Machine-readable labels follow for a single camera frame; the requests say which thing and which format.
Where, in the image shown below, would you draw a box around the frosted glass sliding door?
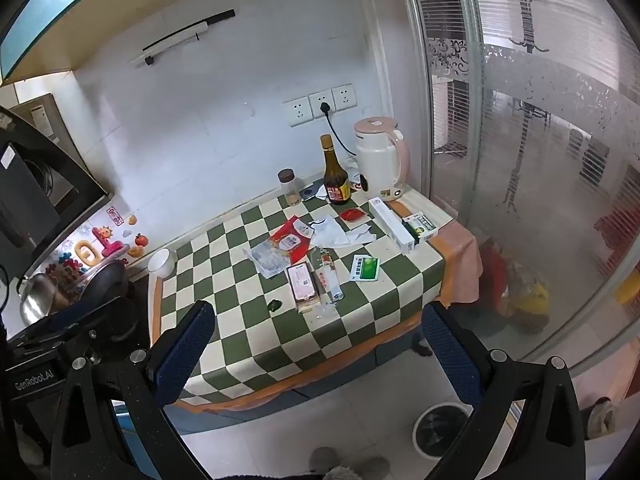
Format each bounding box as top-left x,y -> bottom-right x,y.
407,0 -> 640,378

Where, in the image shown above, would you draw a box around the green white card packet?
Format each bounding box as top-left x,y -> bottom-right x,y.
349,253 -> 381,282

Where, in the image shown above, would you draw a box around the white wall socket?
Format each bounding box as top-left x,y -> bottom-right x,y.
284,97 -> 314,129
308,90 -> 336,121
332,83 -> 359,111

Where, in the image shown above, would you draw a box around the clear plastic wrapper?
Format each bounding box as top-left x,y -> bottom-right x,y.
243,239 -> 297,280

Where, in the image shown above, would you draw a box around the green white medicine box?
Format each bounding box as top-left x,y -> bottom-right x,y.
401,212 -> 440,246

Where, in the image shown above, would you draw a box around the dark coat rack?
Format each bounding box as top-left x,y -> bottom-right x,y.
501,0 -> 551,212

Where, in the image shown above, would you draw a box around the glass jar with brown lid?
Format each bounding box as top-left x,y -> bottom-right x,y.
278,169 -> 303,208

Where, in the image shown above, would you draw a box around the white trash bin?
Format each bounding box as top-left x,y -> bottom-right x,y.
412,402 -> 474,461

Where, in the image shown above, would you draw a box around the white pink electric kettle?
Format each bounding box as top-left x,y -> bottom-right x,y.
354,116 -> 412,203

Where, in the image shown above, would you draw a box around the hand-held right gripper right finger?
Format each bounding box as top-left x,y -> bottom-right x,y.
424,302 -> 587,480

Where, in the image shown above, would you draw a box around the pink box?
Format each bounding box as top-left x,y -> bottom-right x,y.
285,262 -> 322,315

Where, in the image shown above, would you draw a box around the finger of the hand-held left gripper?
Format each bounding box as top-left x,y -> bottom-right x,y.
55,296 -> 150,361

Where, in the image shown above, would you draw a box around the yellow bag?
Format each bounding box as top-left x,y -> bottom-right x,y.
509,280 -> 552,333

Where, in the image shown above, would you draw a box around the dark brown glass bottle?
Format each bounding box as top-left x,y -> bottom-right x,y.
320,134 -> 352,206

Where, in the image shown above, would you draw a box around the red white packet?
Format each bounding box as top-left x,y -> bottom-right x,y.
269,215 -> 314,254

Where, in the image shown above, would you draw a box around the white black wall rack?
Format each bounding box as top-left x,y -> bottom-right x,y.
127,8 -> 237,67

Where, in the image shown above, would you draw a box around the clear tube wrapper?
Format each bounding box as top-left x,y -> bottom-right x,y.
310,249 -> 346,304

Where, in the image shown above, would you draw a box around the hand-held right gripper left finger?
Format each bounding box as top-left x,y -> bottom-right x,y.
50,301 -> 217,480

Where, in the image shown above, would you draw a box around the white paper slip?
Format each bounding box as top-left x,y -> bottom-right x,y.
307,215 -> 351,250

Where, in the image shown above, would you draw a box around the kettle power cable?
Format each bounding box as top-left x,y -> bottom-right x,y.
319,102 -> 359,157

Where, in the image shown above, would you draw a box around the grey shoe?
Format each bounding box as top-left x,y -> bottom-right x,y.
584,396 -> 617,442

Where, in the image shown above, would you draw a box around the steel pot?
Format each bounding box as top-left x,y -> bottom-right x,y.
18,272 -> 72,327

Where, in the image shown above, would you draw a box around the red bag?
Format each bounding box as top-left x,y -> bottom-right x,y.
479,242 -> 517,313

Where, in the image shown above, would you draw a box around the steel hood duct cover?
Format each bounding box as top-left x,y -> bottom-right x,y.
10,92 -> 69,154

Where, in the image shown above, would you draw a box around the teal wooden wall cabinet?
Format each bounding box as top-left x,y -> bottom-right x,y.
0,0 -> 351,87

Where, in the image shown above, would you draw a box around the black range hood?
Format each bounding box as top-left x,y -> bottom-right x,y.
0,104 -> 117,283

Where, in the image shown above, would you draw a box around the black wok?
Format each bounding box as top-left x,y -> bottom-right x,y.
74,258 -> 132,312

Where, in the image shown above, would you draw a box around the green white checked tablecloth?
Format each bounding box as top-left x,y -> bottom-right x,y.
150,182 -> 458,407

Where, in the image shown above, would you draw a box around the long white box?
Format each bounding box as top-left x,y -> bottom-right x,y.
368,198 -> 418,255

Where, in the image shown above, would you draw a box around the grey fuzzy slipper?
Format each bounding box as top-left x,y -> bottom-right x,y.
349,454 -> 392,480
307,447 -> 343,476

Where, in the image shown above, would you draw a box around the white cup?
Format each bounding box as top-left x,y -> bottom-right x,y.
148,248 -> 175,276

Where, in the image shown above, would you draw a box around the clear plastic scrap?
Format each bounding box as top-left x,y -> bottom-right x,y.
310,304 -> 341,324

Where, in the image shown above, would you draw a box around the colourful wall stickers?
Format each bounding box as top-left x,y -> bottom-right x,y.
47,205 -> 151,287

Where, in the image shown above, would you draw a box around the crumpled white paper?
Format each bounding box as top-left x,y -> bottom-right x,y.
346,225 -> 379,246

